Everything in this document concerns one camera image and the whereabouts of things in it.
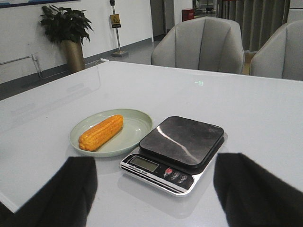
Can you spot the silver black kitchen scale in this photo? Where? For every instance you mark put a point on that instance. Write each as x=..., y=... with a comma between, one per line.
x=174, y=155

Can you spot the grey armchair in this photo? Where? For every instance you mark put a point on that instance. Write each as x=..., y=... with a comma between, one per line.
x=281, y=57
x=205, y=43

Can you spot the orange corn cob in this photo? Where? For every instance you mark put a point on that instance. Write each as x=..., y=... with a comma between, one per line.
x=98, y=135

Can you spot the right grey armchair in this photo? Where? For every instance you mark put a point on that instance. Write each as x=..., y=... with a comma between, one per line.
x=281, y=57

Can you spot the left grey armchair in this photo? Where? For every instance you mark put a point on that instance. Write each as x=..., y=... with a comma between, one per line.
x=205, y=43

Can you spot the yellow caution sign stand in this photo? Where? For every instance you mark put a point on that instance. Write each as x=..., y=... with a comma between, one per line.
x=116, y=24

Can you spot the potted green plant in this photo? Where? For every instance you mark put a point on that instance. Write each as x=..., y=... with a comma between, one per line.
x=67, y=27

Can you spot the red trash bin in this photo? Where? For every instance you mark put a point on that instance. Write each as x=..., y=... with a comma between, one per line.
x=187, y=14

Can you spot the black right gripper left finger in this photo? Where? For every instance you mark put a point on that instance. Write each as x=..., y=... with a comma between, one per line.
x=64, y=201

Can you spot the light green plate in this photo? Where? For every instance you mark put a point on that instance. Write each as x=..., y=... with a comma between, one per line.
x=137, y=124

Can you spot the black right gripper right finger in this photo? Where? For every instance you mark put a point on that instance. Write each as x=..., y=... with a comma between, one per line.
x=251, y=196

